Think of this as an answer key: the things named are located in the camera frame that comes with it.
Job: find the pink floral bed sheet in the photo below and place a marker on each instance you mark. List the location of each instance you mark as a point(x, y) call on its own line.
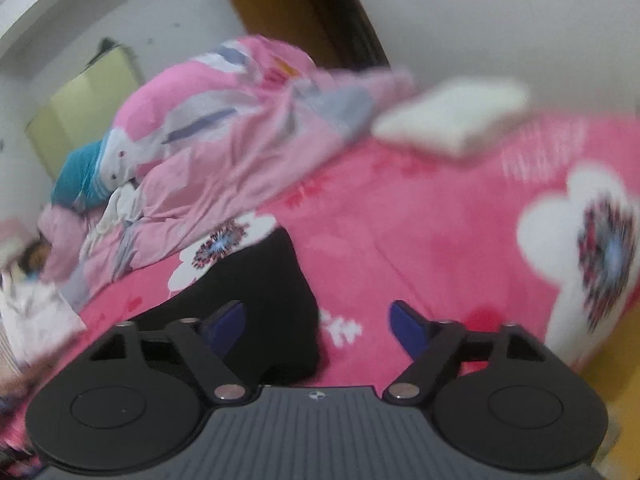
point(541, 230)

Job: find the pink patterned quilt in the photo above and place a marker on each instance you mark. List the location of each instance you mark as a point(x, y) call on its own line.
point(207, 140)

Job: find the teal striped pillow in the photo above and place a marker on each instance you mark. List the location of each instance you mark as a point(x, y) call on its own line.
point(80, 186)

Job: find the brown wooden door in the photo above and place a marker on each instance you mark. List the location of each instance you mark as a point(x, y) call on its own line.
point(335, 33)

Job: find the sleeping person's head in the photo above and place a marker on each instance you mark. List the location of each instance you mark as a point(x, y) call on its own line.
point(34, 258)

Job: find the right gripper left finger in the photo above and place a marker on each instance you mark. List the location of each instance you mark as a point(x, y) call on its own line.
point(203, 345)

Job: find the white folded cloth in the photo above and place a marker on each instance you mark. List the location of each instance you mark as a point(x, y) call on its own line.
point(456, 118)

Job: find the white crumpled garment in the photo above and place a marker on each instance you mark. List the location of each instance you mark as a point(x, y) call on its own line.
point(38, 322)

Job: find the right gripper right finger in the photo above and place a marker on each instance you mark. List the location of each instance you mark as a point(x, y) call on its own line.
point(434, 349)

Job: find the pale yellow wardrobe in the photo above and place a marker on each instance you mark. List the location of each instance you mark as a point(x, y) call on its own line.
point(81, 111)

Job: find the black garment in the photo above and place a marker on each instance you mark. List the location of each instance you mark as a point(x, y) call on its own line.
point(280, 345)

